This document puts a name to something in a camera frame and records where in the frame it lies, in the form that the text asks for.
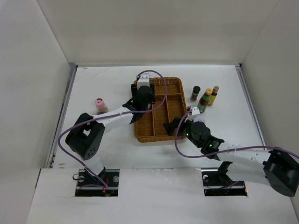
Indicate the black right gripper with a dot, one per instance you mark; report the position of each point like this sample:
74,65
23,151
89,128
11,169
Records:
170,126

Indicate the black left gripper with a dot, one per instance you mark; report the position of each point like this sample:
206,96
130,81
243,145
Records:
134,88

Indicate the yellow cap green sauce bottle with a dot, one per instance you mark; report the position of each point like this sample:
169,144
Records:
204,100

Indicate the pink lid spice jar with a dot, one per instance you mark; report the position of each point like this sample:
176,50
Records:
101,106

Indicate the black cap pepper shaker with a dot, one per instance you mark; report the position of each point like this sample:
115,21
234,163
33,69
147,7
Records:
195,92

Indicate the red white lid jar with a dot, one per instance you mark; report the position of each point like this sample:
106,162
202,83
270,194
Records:
199,119

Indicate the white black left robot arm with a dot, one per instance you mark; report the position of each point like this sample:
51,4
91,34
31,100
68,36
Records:
88,133

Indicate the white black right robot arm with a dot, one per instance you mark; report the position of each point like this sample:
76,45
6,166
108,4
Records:
272,166

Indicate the brown wicker divided tray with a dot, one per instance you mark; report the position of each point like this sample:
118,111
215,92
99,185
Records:
170,104

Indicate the brown cap yellow label bottle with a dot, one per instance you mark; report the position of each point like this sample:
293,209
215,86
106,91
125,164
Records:
213,95

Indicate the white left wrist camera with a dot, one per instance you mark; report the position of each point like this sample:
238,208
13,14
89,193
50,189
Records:
143,80

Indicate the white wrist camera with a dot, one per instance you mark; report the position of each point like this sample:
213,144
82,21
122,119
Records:
143,80
193,113

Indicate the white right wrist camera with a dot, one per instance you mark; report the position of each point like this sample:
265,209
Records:
193,113

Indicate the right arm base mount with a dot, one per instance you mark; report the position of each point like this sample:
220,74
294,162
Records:
217,184

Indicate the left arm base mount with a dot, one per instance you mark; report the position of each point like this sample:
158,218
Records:
89,186

